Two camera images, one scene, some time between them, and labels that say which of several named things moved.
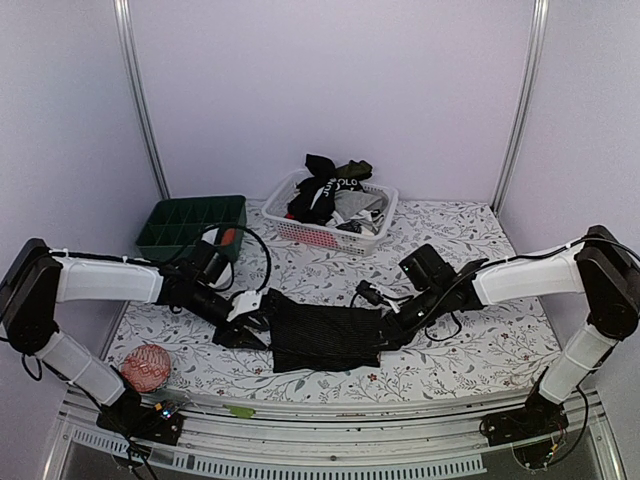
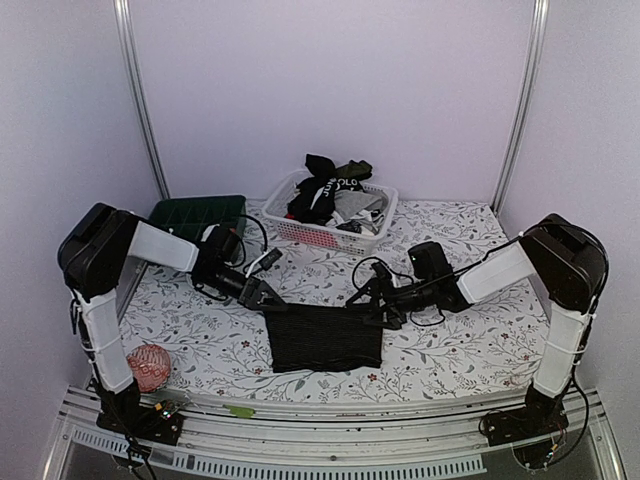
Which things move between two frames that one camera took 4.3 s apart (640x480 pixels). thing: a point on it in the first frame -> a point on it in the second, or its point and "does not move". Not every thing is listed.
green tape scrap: x=240 y=411 does not move
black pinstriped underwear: x=316 y=337 does not move
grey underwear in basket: x=350 y=203 does not move
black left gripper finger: x=236 y=335 -> x=270 y=301
